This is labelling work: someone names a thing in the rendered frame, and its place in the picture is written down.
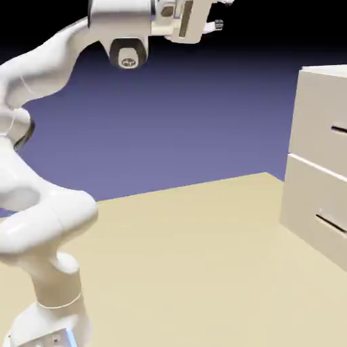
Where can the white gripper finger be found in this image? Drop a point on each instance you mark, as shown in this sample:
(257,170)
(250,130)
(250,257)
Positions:
(215,25)
(227,2)

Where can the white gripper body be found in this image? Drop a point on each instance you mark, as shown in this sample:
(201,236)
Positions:
(194,21)

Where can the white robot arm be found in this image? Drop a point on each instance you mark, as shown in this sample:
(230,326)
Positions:
(40,67)

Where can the cream drawer front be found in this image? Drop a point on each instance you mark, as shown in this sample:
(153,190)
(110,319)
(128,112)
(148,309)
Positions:
(317,119)
(309,208)

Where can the cream painted cabinet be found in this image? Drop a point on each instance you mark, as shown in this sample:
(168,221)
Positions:
(317,162)

